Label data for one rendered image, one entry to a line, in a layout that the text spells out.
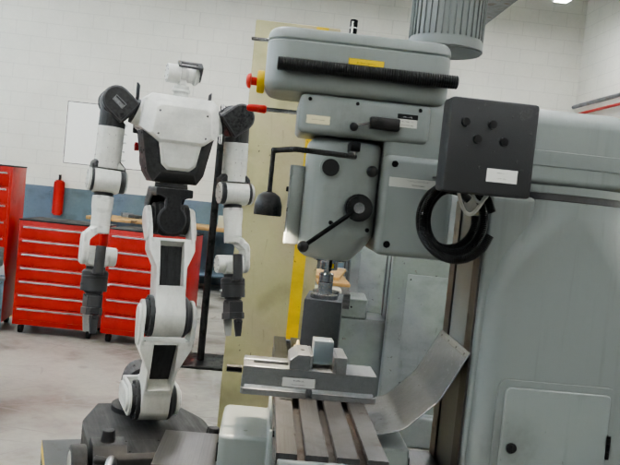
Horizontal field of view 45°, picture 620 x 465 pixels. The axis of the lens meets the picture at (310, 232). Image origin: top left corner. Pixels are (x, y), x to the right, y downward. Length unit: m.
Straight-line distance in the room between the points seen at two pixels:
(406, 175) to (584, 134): 0.48
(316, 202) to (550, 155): 0.61
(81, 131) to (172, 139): 8.78
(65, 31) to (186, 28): 1.73
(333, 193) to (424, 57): 0.41
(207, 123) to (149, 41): 8.73
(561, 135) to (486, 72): 9.56
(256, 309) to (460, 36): 2.14
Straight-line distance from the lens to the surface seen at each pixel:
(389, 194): 1.91
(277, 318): 3.79
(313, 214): 1.93
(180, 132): 2.62
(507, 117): 1.73
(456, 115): 1.70
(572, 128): 2.06
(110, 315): 6.77
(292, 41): 1.92
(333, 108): 1.91
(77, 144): 11.38
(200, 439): 2.21
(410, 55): 1.94
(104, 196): 2.64
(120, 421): 2.95
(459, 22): 2.02
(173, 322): 2.58
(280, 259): 3.75
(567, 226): 1.97
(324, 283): 2.41
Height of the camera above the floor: 1.48
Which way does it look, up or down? 3 degrees down
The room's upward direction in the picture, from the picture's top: 6 degrees clockwise
